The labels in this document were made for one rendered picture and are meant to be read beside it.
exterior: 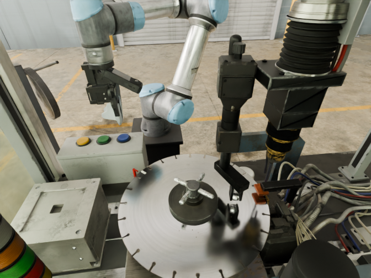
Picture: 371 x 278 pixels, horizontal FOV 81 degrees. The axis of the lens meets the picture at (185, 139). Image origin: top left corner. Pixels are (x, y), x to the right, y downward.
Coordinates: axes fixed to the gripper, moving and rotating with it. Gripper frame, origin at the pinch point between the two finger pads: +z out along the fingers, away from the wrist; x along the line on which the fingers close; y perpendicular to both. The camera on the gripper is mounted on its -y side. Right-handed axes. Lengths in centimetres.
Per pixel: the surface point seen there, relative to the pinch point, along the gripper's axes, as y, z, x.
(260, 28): -288, 70, -555
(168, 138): -15.1, 22.5, -18.5
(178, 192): -16.4, 1.0, 31.9
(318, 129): -182, 98, -116
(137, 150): -4.7, 7.6, 7.0
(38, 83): 53, 6, -58
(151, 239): -10.3, 2.1, 41.8
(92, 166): 11.6, 13.2, 7.0
